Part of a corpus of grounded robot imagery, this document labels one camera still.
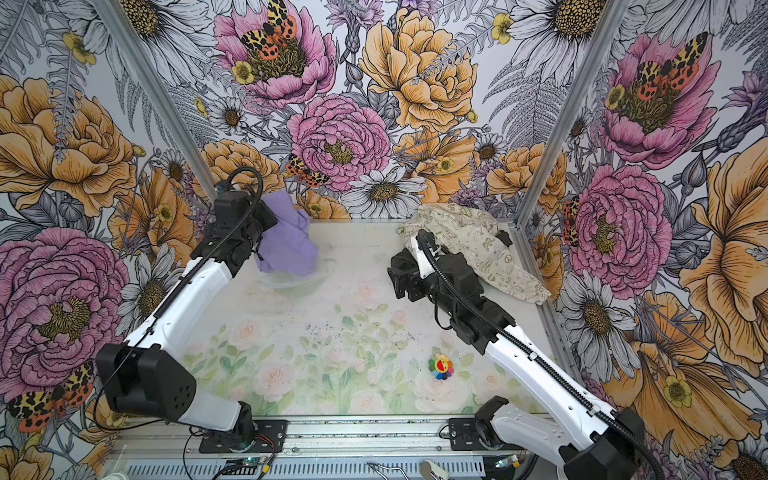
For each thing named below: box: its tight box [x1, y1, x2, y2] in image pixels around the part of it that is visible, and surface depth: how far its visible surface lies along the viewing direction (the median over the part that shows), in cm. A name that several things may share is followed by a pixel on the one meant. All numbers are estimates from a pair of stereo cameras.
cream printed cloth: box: [397, 203, 551, 306], surface depth 109 cm
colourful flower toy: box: [428, 354, 455, 380], surface depth 86 cm
